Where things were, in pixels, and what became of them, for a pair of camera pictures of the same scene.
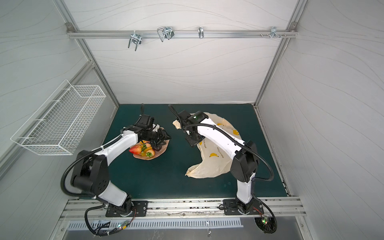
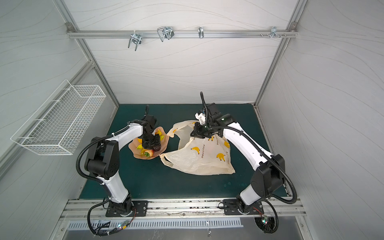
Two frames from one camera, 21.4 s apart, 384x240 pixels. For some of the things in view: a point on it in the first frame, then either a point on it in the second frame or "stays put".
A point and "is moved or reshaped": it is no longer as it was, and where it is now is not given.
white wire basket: (60, 124) stays put
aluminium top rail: (182, 34) stays put
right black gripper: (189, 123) to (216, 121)
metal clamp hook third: (201, 32) stays put
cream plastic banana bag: (215, 161) is moved or reshaped
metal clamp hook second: (167, 32) stays put
